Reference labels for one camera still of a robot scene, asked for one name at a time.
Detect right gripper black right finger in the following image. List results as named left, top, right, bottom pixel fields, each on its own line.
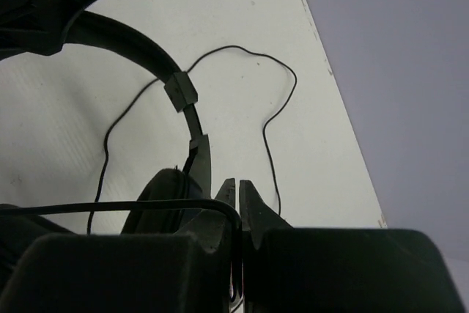
left=239, top=180, right=465, bottom=312

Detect black headphones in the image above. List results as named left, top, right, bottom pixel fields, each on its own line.
left=0, top=10, right=214, bottom=235

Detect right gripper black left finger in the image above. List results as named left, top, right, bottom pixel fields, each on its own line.
left=1, top=179, right=242, bottom=312

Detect black headphone cable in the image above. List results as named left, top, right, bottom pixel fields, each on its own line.
left=0, top=45, right=298, bottom=306

